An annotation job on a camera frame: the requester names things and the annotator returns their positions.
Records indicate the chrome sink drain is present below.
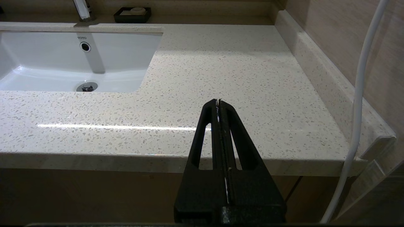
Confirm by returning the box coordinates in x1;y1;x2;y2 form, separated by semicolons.
76;82;98;92

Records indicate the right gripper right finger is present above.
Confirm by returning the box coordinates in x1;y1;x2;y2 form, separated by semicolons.
218;100;287;223

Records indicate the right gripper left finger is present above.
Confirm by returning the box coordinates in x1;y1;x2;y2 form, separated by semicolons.
174;99;228;223

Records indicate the black soap dish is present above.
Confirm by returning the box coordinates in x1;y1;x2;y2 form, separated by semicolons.
114;7;152;23

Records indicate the wooden vanity cabinet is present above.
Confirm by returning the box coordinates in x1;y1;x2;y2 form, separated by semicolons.
0;167;348;224

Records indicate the white sink basin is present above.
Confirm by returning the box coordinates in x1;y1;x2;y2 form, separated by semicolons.
0;30;164;93

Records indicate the round soap bar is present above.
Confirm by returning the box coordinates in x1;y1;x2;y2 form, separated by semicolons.
121;7;147;15

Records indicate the white cable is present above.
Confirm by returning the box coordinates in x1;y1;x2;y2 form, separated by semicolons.
319;0;390;224

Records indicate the chrome faucet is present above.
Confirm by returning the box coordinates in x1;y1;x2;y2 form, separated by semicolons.
73;0;95;22

